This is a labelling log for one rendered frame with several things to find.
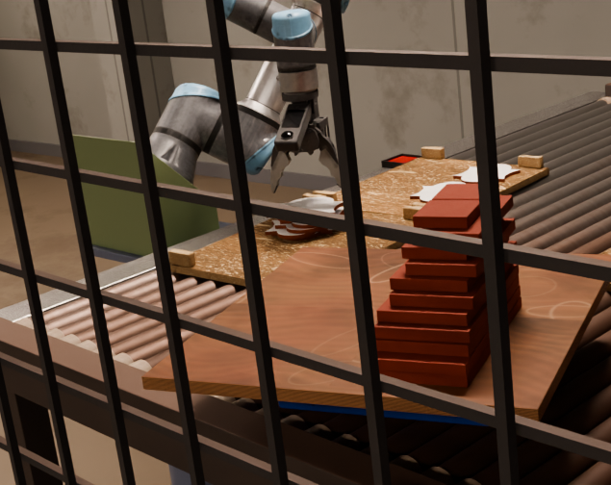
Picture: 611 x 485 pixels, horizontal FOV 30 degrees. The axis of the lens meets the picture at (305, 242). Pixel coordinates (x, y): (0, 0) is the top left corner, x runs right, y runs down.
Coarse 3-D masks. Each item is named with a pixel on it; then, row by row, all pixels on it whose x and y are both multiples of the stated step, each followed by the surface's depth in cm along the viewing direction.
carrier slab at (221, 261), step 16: (272, 224) 238; (400, 224) 228; (224, 240) 232; (256, 240) 230; (272, 240) 228; (288, 240) 227; (304, 240) 226; (320, 240) 225; (336, 240) 223; (368, 240) 221; (384, 240) 220; (208, 256) 223; (224, 256) 222; (240, 256) 221; (272, 256) 218; (288, 256) 217; (176, 272) 221; (192, 272) 217; (208, 272) 214; (224, 272) 212; (240, 272) 211
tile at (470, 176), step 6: (474, 168) 259; (498, 168) 256; (504, 168) 256; (510, 168) 255; (456, 174) 256; (462, 174) 255; (468, 174) 255; (474, 174) 254; (498, 174) 252; (504, 174) 251; (510, 174) 252; (462, 180) 251; (468, 180) 250; (474, 180) 249; (498, 180) 249; (504, 180) 250
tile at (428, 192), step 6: (426, 186) 250; (432, 186) 249; (438, 186) 248; (444, 186) 248; (420, 192) 245; (426, 192) 244; (432, 192) 244; (414, 198) 244; (420, 198) 241; (426, 198) 240
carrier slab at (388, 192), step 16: (416, 160) 276; (432, 160) 274; (448, 160) 272; (464, 160) 270; (384, 176) 265; (400, 176) 263; (416, 176) 261; (432, 176) 260; (448, 176) 258; (512, 176) 252; (528, 176) 250; (544, 176) 254; (368, 192) 253; (384, 192) 252; (400, 192) 250; (416, 192) 249; (368, 208) 242; (384, 208) 240; (400, 208) 239
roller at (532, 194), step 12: (588, 168) 258; (600, 168) 260; (552, 180) 252; (564, 180) 251; (576, 180) 253; (528, 192) 244; (540, 192) 245; (516, 204) 240; (144, 360) 181; (156, 360) 181
